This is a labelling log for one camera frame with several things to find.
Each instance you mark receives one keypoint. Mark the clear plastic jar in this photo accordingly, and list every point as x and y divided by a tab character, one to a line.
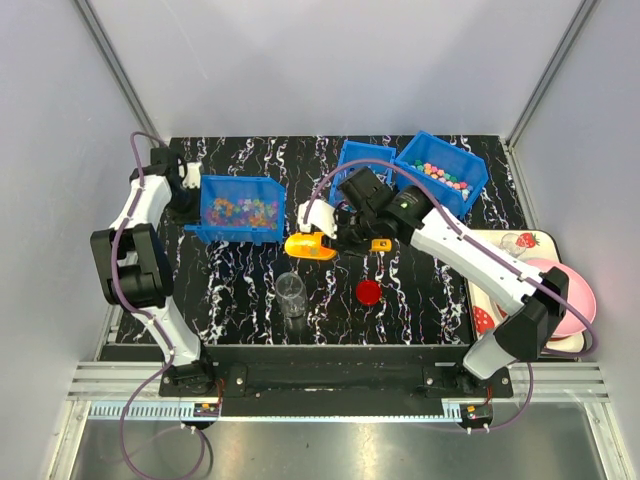
291	295

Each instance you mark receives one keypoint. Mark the clear glass cup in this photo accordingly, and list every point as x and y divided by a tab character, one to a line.
510	244

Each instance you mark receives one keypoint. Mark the red jar lid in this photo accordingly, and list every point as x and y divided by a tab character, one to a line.
368	292

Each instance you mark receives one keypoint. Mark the strawberry print tray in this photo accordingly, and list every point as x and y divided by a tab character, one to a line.
490	309

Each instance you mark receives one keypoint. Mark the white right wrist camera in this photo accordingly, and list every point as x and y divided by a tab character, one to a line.
317	216

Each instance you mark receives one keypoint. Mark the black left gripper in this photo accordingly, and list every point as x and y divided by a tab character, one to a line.
193	216

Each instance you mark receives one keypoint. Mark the pink plate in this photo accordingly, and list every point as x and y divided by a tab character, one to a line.
580	296

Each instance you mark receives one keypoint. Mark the aluminium corner post right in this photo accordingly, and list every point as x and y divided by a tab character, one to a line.
565	45

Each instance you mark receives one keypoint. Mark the blue bin with star candies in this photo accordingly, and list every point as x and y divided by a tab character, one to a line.
240	209

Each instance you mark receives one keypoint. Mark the blue bin with flower candies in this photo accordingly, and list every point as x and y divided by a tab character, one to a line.
454	176

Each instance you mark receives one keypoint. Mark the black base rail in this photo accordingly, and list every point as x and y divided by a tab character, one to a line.
329	382

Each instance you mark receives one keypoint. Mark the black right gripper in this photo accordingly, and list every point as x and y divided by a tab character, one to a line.
340	216

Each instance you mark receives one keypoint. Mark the yellow plastic scoop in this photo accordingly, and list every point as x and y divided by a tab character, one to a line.
320	247

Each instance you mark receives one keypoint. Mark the aluminium corner post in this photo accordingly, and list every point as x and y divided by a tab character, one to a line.
565	45
99	35

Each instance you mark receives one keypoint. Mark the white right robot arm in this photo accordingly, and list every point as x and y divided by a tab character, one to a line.
534	301

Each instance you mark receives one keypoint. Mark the aluminium corner post left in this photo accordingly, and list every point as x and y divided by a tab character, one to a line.
99	35

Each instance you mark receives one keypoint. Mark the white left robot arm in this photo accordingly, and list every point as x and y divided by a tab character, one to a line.
134	270

